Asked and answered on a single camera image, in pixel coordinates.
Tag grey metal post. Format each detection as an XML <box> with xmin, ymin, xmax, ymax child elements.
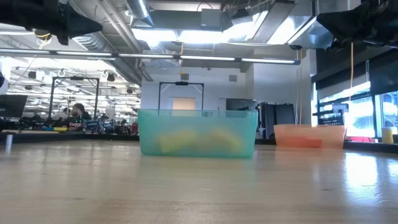
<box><xmin>4</xmin><ymin>132</ymin><xmax>14</xmax><ymax>154</ymax></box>

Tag yellow cylinder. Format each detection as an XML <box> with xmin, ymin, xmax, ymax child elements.
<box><xmin>381</xmin><ymin>126</ymin><xmax>395</xmax><ymax>144</ymax></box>

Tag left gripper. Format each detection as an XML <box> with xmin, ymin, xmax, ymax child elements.
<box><xmin>0</xmin><ymin>0</ymin><xmax>103</xmax><ymax>46</ymax></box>

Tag small silver ventilation duct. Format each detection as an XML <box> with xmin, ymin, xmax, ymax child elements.
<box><xmin>126</xmin><ymin>0</ymin><xmax>155</xmax><ymax>27</ymax></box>

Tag yellow hanging cord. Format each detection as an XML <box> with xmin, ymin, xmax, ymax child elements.
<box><xmin>349</xmin><ymin>42</ymin><xmax>355</xmax><ymax>102</ymax></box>

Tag black shelf rack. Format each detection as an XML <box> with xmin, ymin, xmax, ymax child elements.
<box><xmin>312</xmin><ymin>104</ymin><xmax>346</xmax><ymax>127</ymax></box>

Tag person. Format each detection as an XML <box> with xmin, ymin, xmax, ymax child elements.
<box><xmin>54</xmin><ymin>107</ymin><xmax>71</xmax><ymax>121</ymax></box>
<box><xmin>67</xmin><ymin>102</ymin><xmax>93</xmax><ymax>131</ymax></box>

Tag dark computer monitor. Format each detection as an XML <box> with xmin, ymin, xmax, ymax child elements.
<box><xmin>0</xmin><ymin>95</ymin><xmax>28</xmax><ymax>118</ymax></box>

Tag grey ceiling box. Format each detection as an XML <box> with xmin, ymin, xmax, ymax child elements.
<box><xmin>200</xmin><ymin>8</ymin><xmax>223</xmax><ymax>31</ymax></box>

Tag black folding panels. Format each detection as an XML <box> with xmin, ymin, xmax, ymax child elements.
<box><xmin>257</xmin><ymin>102</ymin><xmax>295</xmax><ymax>140</ymax></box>

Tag long yellow toy brick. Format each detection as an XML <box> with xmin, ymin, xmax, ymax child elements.
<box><xmin>208</xmin><ymin>127</ymin><xmax>243</xmax><ymax>153</ymax></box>
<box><xmin>158</xmin><ymin>129</ymin><xmax>200</xmax><ymax>153</ymax></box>

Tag green translucent plastic bin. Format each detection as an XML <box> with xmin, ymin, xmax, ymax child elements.
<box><xmin>137</xmin><ymin>108</ymin><xmax>259</xmax><ymax>159</ymax></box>

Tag black aluminium frame rail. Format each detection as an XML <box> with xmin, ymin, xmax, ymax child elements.
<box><xmin>0</xmin><ymin>131</ymin><xmax>398</xmax><ymax>153</ymax></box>

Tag large silver ventilation duct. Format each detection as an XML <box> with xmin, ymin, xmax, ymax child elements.
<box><xmin>40</xmin><ymin>0</ymin><xmax>144</xmax><ymax>85</ymax></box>

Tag long ceiling light bar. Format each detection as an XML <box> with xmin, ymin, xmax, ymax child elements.
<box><xmin>0</xmin><ymin>49</ymin><xmax>301</xmax><ymax>65</ymax></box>

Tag black background rig frame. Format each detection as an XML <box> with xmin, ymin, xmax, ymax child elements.
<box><xmin>49</xmin><ymin>77</ymin><xmax>100</xmax><ymax>121</ymax></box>
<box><xmin>158</xmin><ymin>82</ymin><xmax>205</xmax><ymax>111</ymax></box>

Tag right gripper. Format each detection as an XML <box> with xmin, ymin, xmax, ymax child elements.
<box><xmin>317</xmin><ymin>0</ymin><xmax>398</xmax><ymax>47</ymax></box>

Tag orange translucent plastic bin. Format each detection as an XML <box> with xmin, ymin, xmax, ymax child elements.
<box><xmin>273</xmin><ymin>124</ymin><xmax>346</xmax><ymax>149</ymax></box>

